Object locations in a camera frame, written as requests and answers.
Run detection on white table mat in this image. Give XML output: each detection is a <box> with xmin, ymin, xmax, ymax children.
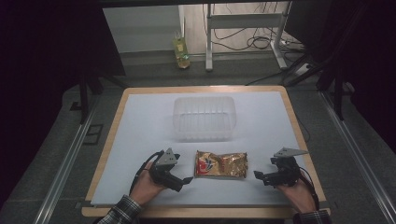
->
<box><xmin>91</xmin><ymin>91</ymin><xmax>313</xmax><ymax>208</ymax></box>

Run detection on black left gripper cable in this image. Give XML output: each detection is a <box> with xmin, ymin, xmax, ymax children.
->
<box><xmin>128</xmin><ymin>149</ymin><xmax>165</xmax><ymax>196</ymax></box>

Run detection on person's right hand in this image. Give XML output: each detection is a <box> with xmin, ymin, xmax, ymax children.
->
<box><xmin>276</xmin><ymin>175</ymin><xmax>318</xmax><ymax>215</ymax></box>

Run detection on black stand legs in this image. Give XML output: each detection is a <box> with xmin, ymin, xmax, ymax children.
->
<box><xmin>316</xmin><ymin>66</ymin><xmax>356</xmax><ymax>122</ymax></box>
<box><xmin>69</xmin><ymin>69</ymin><xmax>127</xmax><ymax>125</ymax></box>

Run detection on person's left hand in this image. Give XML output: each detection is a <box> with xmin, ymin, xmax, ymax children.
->
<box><xmin>129</xmin><ymin>161</ymin><xmax>166</xmax><ymax>207</ymax></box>

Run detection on white power strip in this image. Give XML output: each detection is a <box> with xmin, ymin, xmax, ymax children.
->
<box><xmin>291</xmin><ymin>63</ymin><xmax>313</xmax><ymax>77</ymax></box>

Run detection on aluminium floor rail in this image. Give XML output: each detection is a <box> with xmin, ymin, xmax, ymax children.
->
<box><xmin>32</xmin><ymin>102</ymin><xmax>98</xmax><ymax>224</ymax></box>
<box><xmin>320</xmin><ymin>91</ymin><xmax>396</xmax><ymax>224</ymax></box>

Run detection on black floor plate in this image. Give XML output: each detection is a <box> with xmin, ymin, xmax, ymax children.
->
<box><xmin>82</xmin><ymin>123</ymin><xmax>105</xmax><ymax>147</ymax></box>

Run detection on black floor cables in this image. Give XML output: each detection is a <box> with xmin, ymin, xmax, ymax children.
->
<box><xmin>202</xmin><ymin>3</ymin><xmax>307</xmax><ymax>87</ymax></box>

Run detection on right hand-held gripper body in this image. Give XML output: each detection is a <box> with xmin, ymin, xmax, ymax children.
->
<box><xmin>266</xmin><ymin>147</ymin><xmax>310</xmax><ymax>189</ymax></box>

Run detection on clear plastic container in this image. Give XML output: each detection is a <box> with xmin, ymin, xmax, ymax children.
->
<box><xmin>172</xmin><ymin>95</ymin><xmax>237</xmax><ymax>142</ymax></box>

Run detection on white metal stand frame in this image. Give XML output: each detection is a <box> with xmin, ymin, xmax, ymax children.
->
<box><xmin>205</xmin><ymin>1</ymin><xmax>293</xmax><ymax>73</ymax></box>

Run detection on yellow liquid bottle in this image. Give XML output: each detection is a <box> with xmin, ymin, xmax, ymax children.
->
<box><xmin>172</xmin><ymin>29</ymin><xmax>191</xmax><ymax>70</ymax></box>

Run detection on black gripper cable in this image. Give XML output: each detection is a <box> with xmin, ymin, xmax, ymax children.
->
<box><xmin>128</xmin><ymin>149</ymin><xmax>165</xmax><ymax>196</ymax></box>
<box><xmin>298</xmin><ymin>166</ymin><xmax>320</xmax><ymax>211</ymax></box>

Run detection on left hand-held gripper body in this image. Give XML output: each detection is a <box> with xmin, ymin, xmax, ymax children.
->
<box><xmin>148</xmin><ymin>147</ymin><xmax>185</xmax><ymax>191</ymax></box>

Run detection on golden foil snack packet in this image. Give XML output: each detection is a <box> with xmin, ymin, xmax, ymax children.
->
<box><xmin>193</xmin><ymin>149</ymin><xmax>249</xmax><ymax>180</ymax></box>

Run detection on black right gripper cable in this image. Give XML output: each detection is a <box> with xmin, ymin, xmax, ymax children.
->
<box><xmin>298</xmin><ymin>166</ymin><xmax>320</xmax><ymax>211</ymax></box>

